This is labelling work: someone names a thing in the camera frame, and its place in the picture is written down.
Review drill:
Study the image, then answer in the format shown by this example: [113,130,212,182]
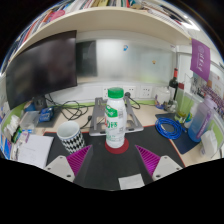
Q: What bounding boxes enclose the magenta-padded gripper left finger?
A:
[43,144,94,186]

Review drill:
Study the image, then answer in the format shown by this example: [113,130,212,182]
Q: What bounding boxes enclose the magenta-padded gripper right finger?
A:
[134,144,184,183]

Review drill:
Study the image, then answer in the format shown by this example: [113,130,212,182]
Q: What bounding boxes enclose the white drink bottle green cap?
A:
[104,86,128,150]

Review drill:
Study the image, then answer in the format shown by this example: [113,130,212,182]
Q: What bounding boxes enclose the purple translucent water bottle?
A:
[187,96,218,144]

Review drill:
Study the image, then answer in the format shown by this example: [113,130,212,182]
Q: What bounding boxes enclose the black white diamond pattern cup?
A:
[56,120,87,155]

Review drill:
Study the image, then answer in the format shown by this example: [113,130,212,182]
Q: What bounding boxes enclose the flat round red coaster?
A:
[104,137,131,155]

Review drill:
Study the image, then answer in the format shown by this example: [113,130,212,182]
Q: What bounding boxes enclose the black desk mat red edge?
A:
[42,124,186,191]

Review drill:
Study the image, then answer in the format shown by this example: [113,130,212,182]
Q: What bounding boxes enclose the dark blue mouse pad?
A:
[154,112,203,155]

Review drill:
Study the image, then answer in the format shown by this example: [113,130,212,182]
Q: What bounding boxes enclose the grey metal laptop stand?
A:
[87,96,145,137]

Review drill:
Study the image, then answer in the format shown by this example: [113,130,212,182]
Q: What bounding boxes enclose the white paper sheets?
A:
[16,133,55,170]

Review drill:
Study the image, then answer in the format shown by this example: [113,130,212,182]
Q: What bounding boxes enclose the blue electronic device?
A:
[37,106,56,124]

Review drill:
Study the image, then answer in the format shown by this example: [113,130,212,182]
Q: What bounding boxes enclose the green translucent glass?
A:
[175,96,195,125]

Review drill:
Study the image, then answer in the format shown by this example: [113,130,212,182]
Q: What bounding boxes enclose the clear plastic box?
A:
[18,110,41,133]

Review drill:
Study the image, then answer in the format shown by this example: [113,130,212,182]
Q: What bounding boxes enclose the white tissue pack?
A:
[200,128,220,158]

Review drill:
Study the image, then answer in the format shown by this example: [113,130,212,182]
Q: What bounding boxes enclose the white round jar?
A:
[154,86,172,107]

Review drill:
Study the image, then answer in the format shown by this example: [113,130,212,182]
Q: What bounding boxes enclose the white tissue stack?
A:
[8,114,22,136]

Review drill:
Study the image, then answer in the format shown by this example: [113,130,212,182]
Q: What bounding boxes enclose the dark wine bottle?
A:
[167,67,180,101]

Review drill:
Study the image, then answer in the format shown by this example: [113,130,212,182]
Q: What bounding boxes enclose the black computer monitor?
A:
[4,29,79,111]

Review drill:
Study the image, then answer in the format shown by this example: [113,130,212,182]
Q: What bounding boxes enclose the purple hanging banner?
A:
[189,37,212,83]

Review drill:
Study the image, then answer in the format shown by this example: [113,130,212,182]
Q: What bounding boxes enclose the ceiling light panels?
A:
[181,19,201,33]

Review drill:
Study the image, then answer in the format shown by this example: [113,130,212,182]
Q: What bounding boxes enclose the coiled blue cable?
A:
[154,116,184,141]

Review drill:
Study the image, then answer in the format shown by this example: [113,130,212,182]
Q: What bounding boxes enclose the black cables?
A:
[44,94,98,130]

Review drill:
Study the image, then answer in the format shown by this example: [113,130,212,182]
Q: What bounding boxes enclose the white wall power outlet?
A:
[139,85,154,99]
[122,85,137,99]
[102,86,111,100]

